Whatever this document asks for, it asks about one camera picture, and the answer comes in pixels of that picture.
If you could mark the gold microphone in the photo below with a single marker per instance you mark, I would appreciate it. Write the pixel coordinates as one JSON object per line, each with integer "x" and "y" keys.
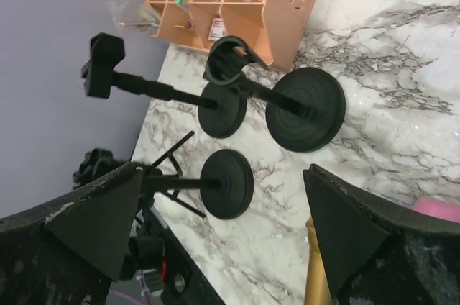
{"x": 316, "y": 286}

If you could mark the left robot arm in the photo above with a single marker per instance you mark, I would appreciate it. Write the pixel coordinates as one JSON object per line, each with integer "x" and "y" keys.
{"x": 147, "y": 247}

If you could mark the green capped tube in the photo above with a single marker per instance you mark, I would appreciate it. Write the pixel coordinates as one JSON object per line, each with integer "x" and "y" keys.
{"x": 183, "y": 6}

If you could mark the orange plastic file organizer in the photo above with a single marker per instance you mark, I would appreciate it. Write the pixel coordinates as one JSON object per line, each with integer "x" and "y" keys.
{"x": 272, "y": 28}

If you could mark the black mini tripod stand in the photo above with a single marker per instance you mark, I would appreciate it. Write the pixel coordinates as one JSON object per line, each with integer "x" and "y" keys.
{"x": 153, "y": 170}

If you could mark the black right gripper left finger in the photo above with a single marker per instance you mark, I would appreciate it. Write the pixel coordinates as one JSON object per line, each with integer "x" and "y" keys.
{"x": 70, "y": 250}

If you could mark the red white small card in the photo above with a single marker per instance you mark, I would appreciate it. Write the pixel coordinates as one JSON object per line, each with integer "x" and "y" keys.
{"x": 217, "y": 30}

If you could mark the clear plastic bag of parts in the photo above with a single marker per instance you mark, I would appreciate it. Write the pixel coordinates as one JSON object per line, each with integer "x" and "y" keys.
{"x": 135, "y": 16}

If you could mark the pink microphone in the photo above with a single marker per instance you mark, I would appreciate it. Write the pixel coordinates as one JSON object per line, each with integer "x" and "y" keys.
{"x": 437, "y": 208}

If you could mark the black mic stand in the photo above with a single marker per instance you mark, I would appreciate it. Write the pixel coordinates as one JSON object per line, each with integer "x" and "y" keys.
{"x": 304, "y": 110}
{"x": 220, "y": 113}
{"x": 226, "y": 184}

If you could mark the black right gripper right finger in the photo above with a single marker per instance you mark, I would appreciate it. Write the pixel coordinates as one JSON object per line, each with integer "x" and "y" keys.
{"x": 375, "y": 251}

